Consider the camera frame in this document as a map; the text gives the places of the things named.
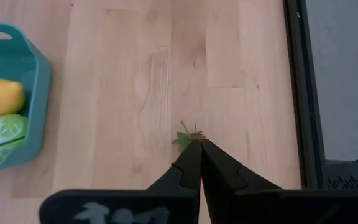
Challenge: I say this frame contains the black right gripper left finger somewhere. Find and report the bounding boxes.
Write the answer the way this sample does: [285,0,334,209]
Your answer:
[39,139,203,224]

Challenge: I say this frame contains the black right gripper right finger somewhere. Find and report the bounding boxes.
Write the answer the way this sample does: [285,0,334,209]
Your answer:
[200,138,358,224]

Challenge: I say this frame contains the red toy strawberry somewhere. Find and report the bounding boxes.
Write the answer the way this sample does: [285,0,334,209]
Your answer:
[170,120,208,154]

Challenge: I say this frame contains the green toy cabbage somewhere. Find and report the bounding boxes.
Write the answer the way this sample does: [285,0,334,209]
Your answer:
[0,113,29,164]

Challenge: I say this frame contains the teal plastic tupperware container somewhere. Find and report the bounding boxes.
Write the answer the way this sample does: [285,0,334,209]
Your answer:
[0,21,53,178]

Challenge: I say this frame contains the black computer case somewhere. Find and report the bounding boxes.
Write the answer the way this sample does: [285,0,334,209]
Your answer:
[323,159,358,191]

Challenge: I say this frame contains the black metal table frame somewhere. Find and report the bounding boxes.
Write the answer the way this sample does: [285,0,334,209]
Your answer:
[282,0,328,190]

